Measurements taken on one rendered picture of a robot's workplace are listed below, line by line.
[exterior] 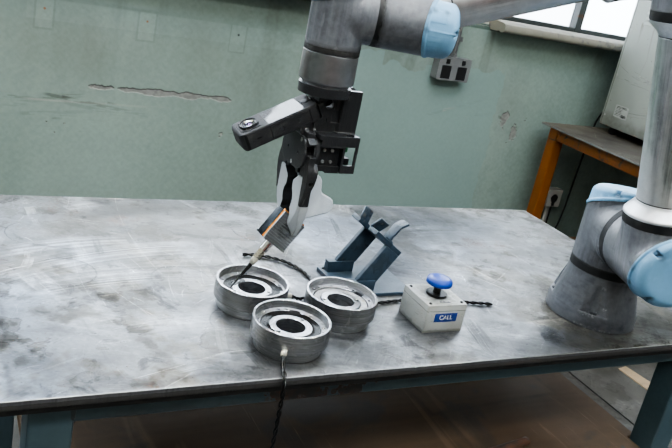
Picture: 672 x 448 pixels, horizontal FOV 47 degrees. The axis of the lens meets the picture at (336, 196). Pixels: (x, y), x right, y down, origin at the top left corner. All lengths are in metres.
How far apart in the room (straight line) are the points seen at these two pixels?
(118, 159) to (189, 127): 0.26
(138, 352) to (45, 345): 0.11
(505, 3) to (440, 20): 0.17
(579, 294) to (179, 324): 0.66
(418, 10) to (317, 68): 0.15
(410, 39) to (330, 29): 0.10
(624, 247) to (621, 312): 0.17
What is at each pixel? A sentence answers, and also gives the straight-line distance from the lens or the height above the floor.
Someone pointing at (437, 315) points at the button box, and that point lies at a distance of 1.17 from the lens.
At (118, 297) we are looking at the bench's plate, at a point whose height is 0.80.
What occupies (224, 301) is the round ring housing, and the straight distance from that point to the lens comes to 1.09.
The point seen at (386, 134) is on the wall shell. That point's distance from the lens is 3.00.
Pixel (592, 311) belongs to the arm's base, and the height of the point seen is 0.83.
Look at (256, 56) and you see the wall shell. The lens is 2.70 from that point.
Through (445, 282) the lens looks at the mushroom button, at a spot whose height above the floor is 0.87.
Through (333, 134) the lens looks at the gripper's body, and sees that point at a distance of 1.05.
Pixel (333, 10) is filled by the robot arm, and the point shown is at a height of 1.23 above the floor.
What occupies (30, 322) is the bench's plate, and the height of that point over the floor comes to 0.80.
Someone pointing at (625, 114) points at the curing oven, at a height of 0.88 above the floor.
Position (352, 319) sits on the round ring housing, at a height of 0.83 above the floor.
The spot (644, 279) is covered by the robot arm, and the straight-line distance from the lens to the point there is 1.19.
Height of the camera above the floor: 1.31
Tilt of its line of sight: 18 degrees down
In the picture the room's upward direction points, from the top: 12 degrees clockwise
